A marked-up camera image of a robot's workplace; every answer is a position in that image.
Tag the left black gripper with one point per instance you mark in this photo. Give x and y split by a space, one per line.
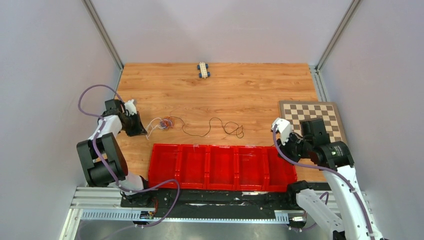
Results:
139 130

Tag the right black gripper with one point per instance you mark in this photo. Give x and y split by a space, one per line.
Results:
284 148

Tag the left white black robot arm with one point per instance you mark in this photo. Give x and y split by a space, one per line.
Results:
102 160

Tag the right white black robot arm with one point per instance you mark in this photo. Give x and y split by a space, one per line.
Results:
313 149

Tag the red bin rightmost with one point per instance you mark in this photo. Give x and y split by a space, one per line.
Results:
281 173

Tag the red bin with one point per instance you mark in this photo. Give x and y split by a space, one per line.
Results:
281 173
251 173
222 173
192 166
164 163

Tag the wooden chessboard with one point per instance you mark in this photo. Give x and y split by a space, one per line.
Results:
296 111

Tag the red bin middle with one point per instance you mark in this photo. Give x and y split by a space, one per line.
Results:
222 173

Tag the white blue toy car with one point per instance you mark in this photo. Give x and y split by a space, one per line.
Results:
203 70

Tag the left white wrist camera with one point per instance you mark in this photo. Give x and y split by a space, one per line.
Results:
130 107

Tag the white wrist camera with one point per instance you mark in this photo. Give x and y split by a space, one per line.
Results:
130 107
282 127

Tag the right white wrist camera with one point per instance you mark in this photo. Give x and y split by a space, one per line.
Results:
282 127

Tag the aluminium frame rail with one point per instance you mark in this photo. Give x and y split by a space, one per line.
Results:
109 198

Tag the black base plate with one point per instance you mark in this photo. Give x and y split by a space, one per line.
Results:
224 212

